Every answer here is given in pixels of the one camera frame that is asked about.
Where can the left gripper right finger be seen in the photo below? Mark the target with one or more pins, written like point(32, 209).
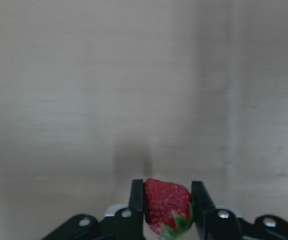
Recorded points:
point(215, 223)

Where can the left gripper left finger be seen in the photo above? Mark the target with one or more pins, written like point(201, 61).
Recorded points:
point(121, 221)

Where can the red strawberry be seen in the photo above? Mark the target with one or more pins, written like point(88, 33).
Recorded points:
point(169, 208)

